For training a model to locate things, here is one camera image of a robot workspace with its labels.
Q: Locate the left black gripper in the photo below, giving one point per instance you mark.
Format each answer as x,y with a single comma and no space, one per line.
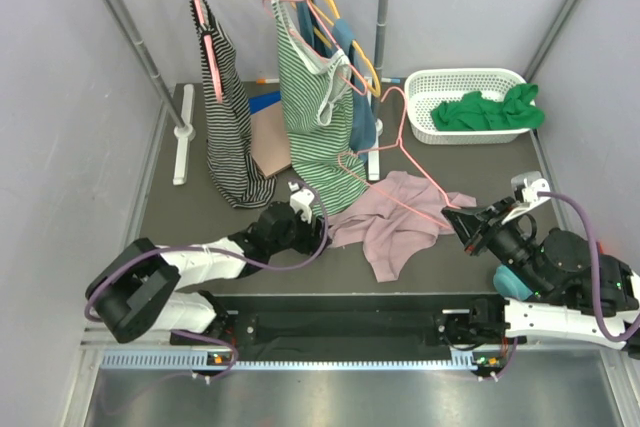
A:
311,244

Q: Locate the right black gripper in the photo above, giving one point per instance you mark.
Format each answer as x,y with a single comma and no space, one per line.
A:
477,227

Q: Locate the pink tank top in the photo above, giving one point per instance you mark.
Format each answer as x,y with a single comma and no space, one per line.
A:
393,220

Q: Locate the pink hanger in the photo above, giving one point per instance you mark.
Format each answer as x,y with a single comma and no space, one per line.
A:
209,49
302,69
400,145

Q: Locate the yellow hanger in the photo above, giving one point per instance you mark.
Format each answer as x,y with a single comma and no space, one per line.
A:
336,66

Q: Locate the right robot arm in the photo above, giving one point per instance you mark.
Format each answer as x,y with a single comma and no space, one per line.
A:
551,288

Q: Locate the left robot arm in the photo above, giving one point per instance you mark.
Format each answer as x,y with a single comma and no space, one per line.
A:
148,287

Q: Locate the black white striped tank top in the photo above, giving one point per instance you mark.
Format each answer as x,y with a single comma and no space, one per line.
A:
228,127

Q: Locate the green white striped tank top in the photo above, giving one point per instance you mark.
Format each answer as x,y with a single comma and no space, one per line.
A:
319,112

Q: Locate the blue tank top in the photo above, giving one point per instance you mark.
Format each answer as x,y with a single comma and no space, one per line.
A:
363,133

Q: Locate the pink hanger under black top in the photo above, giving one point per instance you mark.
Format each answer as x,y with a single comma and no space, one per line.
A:
209,49

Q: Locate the pink hanger under green top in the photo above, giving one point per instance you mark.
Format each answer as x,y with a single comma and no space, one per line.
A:
302,69

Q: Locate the brown cardboard sheet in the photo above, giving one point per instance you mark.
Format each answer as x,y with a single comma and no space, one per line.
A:
270,147

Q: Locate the green garment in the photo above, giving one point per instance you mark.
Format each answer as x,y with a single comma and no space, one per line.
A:
474,113

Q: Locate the white plastic basket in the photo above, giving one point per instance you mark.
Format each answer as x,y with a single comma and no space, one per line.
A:
427,89

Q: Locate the blue flat object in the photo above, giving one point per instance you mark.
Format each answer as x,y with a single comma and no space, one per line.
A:
260,102

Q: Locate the orange tipped white pen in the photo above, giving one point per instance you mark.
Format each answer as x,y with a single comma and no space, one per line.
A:
267,81

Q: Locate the blue tipped white pen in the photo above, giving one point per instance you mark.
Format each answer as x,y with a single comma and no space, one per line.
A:
391,80

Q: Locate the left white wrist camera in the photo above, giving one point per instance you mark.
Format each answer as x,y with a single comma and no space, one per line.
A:
301,200

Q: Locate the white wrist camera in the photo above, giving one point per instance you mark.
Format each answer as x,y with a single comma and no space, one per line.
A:
530,190
301,200

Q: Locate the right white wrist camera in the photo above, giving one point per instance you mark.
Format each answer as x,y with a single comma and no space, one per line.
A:
530,190

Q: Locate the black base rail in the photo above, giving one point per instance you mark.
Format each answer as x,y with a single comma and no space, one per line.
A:
341,328

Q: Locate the white slotted cable duct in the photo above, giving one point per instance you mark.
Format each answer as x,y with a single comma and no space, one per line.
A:
206,361

